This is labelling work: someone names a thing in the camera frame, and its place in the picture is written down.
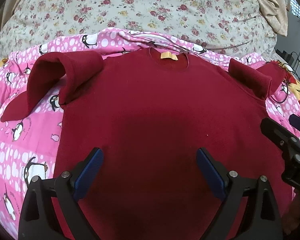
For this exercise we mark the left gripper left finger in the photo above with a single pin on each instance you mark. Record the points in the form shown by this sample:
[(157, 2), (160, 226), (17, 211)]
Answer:
[(38, 218)]

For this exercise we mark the dark red sweater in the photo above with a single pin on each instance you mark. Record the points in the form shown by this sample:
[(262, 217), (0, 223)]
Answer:
[(149, 116)]

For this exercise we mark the pink penguin blanket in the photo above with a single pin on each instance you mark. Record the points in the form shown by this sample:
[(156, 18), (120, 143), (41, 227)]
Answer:
[(29, 147)]

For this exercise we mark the person's right hand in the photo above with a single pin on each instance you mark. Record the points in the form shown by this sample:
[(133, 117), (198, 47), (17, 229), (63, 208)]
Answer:
[(291, 218)]

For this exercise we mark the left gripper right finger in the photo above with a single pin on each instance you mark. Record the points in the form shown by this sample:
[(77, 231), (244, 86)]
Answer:
[(261, 218)]

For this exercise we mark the beige curtain cloth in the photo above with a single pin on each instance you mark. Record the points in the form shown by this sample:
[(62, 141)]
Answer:
[(275, 13)]

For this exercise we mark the floral white quilt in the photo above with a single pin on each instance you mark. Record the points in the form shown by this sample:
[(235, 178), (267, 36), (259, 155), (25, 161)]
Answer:
[(231, 27)]

